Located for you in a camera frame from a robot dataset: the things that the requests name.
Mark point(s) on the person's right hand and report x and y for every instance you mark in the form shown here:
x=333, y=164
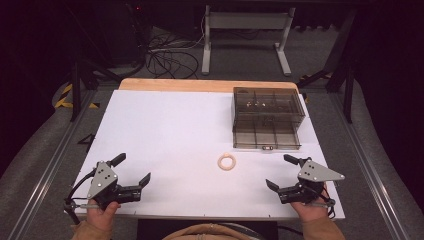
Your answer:
x=311, y=210

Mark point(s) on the black equipment case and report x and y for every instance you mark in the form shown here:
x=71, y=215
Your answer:
x=128, y=33

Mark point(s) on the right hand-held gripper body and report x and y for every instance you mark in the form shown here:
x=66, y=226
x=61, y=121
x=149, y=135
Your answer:
x=315, y=174

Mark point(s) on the black metal stand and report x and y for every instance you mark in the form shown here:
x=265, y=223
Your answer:
x=77, y=90
x=348, y=80

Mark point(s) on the person's tan clothed body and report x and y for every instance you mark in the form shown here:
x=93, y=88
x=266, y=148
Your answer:
x=210, y=233

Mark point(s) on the white metal stand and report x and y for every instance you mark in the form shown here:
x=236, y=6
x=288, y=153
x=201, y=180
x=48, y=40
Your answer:
x=246, y=20

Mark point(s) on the white board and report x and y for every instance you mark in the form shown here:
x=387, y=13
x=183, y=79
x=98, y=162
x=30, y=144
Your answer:
x=173, y=133

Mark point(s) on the aluminium floor rail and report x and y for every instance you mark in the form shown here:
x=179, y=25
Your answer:
x=50, y=173
x=370, y=173

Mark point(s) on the transparent grey drawer box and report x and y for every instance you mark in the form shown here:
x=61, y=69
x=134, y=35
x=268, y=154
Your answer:
x=268, y=113

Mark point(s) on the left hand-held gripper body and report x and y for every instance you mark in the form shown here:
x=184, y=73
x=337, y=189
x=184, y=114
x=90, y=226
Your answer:
x=102, y=180

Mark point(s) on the small gold items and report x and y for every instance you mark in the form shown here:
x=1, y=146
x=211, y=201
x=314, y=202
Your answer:
x=256, y=104

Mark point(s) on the person's left hand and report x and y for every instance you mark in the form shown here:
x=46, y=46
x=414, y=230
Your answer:
x=101, y=216

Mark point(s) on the yellow black hazard tape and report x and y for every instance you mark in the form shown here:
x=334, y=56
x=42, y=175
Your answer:
x=66, y=100

